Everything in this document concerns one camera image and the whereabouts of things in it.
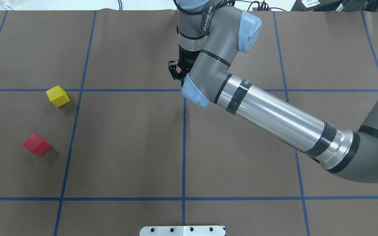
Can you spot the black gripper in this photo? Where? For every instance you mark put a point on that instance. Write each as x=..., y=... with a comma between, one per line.
x=186, y=56

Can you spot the red foam block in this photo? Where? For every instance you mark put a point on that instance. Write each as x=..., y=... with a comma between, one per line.
x=36, y=144

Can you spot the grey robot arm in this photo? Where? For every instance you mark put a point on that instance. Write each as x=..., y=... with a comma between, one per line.
x=211, y=33

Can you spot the yellow foam block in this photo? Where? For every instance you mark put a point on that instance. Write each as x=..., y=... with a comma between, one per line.
x=57, y=96

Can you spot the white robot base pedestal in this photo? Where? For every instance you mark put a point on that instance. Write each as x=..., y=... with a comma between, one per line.
x=207, y=230

